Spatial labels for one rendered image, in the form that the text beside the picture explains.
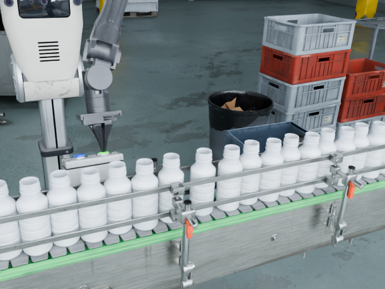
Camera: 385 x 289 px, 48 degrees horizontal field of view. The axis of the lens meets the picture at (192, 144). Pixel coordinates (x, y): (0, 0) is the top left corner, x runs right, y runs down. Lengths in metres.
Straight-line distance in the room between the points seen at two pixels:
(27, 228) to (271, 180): 0.58
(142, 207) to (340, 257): 1.87
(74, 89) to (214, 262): 0.72
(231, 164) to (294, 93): 2.40
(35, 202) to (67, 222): 0.09
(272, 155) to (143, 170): 0.33
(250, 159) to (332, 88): 2.69
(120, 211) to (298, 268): 1.71
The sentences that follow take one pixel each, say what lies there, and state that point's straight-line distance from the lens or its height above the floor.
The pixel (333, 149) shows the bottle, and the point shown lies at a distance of 1.20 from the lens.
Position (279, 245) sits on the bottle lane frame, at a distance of 1.21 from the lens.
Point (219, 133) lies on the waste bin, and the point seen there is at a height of 0.45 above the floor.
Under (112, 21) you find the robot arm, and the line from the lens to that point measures 1.05.
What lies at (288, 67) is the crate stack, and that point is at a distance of 3.37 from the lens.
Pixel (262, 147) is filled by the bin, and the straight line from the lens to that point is 1.79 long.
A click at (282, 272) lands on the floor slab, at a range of 2.49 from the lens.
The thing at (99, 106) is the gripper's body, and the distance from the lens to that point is 1.07.
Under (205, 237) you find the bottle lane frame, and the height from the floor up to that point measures 0.96.
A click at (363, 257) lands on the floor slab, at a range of 2.75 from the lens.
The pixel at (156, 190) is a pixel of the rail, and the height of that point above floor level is 1.11.
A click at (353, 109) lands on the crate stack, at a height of 0.33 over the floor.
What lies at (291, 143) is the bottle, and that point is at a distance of 1.11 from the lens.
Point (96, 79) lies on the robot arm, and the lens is 1.00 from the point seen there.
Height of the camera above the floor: 1.60
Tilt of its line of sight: 25 degrees down
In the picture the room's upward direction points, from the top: 3 degrees clockwise
